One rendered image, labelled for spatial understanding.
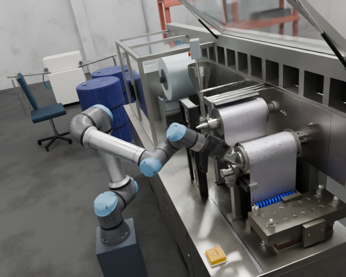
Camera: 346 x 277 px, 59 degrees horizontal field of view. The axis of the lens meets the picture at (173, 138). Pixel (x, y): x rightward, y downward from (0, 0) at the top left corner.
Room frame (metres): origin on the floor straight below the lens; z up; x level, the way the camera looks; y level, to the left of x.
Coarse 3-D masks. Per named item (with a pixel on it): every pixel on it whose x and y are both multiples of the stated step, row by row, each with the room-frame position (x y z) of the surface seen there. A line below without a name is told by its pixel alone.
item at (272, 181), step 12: (276, 168) 1.14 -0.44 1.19; (288, 168) 1.16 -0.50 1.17; (252, 180) 1.12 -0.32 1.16; (264, 180) 1.13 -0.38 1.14; (276, 180) 1.14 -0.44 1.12; (288, 180) 1.16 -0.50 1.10; (252, 192) 1.12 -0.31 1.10; (264, 192) 1.13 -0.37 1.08; (276, 192) 1.14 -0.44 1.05; (252, 204) 1.11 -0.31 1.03
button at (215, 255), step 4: (212, 248) 0.99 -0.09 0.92; (216, 248) 0.99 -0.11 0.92; (220, 248) 0.99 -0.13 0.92; (208, 252) 0.98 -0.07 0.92; (212, 252) 0.97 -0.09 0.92; (216, 252) 0.97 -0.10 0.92; (220, 252) 0.97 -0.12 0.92; (208, 256) 0.96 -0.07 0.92; (212, 256) 0.95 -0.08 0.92; (216, 256) 0.95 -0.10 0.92; (220, 256) 0.95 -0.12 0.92; (224, 256) 0.94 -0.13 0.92; (212, 260) 0.93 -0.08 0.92; (216, 260) 0.93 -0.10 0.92; (220, 260) 0.93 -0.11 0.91; (224, 260) 0.94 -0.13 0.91; (212, 264) 0.92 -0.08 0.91
